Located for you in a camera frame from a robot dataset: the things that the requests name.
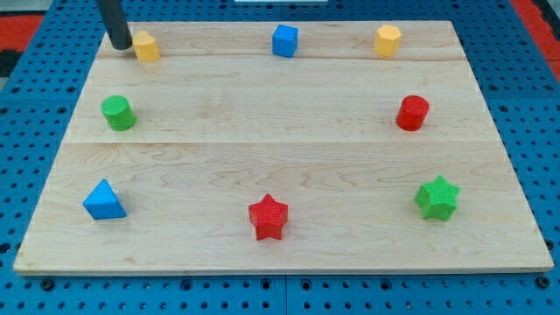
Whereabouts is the green star block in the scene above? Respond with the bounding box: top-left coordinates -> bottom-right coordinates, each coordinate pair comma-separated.
414,175 -> 461,221

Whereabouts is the blue triangle block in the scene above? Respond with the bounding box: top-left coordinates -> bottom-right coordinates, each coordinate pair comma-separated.
82,178 -> 127,221

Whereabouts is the yellow hexagon block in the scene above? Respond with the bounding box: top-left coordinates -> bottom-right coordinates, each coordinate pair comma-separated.
374,24 -> 403,57

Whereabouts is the red star block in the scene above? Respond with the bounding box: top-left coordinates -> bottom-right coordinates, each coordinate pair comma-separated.
248,193 -> 289,241

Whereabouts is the blue cube block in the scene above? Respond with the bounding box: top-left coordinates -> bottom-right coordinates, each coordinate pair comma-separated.
272,24 -> 298,58

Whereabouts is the yellow heart block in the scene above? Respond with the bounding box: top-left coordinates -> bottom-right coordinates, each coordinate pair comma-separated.
132,31 -> 160,62

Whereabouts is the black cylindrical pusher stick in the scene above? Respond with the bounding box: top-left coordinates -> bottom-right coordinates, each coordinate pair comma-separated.
96,0 -> 132,50

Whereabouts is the green cylinder block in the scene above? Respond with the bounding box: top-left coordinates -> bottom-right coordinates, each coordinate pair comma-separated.
101,95 -> 136,131

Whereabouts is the light wooden board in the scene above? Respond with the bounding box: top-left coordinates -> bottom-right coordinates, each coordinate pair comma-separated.
13,21 -> 554,276

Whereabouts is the red cylinder block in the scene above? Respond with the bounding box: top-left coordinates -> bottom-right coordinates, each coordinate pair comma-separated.
395,95 -> 430,131

